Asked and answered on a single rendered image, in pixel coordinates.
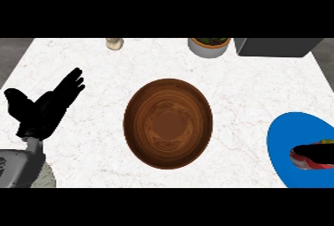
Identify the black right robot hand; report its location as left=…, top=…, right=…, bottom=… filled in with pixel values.
left=292, top=142, right=334, bottom=165

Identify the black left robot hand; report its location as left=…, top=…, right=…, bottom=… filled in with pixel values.
left=3, top=67, right=87, bottom=142

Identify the red can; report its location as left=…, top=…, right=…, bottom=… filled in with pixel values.
left=288, top=139, right=334, bottom=170

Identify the blue plate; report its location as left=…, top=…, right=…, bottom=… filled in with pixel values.
left=266, top=111, right=334, bottom=189

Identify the brown wooden bowl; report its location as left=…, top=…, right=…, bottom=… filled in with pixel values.
left=122, top=78, right=214, bottom=170

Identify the beige bottle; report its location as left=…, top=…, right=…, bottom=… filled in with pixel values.
left=105, top=37, right=125, bottom=51

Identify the dark grey appliance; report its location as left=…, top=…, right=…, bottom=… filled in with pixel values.
left=233, top=37, right=326, bottom=58

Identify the white plant pot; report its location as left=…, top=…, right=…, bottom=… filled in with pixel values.
left=186, top=37, right=232, bottom=59

